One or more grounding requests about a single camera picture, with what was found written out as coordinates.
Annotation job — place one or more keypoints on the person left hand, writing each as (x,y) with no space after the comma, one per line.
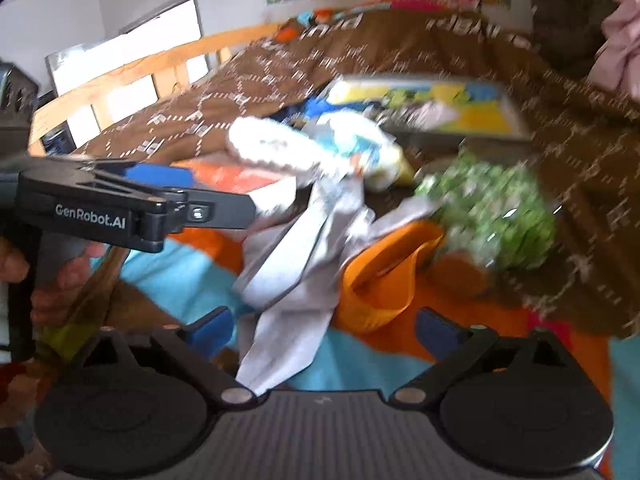
(51,303)

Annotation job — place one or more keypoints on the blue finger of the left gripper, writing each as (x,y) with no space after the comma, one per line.
(129,175)
(206,209)

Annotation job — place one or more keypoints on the grey white cloth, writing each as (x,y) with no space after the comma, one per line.
(290,283)

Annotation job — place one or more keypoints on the orange and white box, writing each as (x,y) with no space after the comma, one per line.
(273,193)

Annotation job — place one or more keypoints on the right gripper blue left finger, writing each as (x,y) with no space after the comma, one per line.
(207,336)

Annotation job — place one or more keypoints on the white fluffy cloth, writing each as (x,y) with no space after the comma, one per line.
(266,143)

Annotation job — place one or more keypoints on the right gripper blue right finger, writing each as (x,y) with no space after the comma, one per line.
(439,335)

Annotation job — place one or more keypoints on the grey tray with drawing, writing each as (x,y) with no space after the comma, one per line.
(449,106)

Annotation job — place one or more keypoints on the brown PF patterned blanket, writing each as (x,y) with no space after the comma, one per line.
(584,140)

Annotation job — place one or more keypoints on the wooden bed rail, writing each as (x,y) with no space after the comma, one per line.
(167,70)

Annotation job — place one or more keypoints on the colourful striped bedsheet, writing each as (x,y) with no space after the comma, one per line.
(521,399)

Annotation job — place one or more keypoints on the orange silicone cup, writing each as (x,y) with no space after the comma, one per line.
(380,283)

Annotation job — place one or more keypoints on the colourful patterned towel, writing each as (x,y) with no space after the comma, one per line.
(359,141)

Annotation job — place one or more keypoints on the brown quilted jacket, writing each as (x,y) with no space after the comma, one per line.
(569,32)

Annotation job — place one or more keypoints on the pink shirt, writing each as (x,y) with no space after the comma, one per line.
(617,64)

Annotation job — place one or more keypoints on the jar of green stars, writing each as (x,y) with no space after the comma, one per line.
(495,213)

